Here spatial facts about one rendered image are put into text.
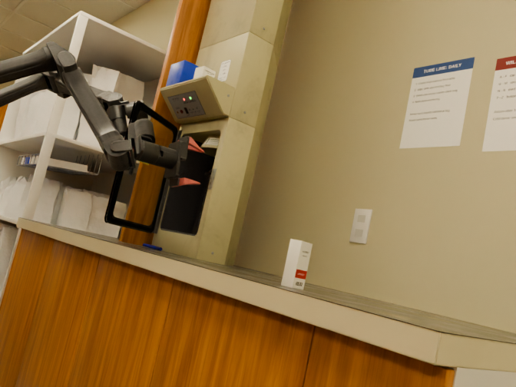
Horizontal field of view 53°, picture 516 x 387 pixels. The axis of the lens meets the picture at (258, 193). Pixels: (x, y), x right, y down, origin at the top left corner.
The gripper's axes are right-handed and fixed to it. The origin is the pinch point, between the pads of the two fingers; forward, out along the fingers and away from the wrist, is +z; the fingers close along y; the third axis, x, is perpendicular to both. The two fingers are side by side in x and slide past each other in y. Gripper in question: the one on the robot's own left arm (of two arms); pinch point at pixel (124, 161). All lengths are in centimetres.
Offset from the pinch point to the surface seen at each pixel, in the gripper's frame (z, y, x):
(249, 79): -16.1, -46.4, -5.5
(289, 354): 70, -51, 62
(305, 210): 24, -49, -40
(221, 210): 23.8, -26.2, -8.0
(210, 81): -13.7, -35.8, 5.8
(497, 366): 78, -80, 68
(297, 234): 32, -44, -41
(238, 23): -38, -48, -6
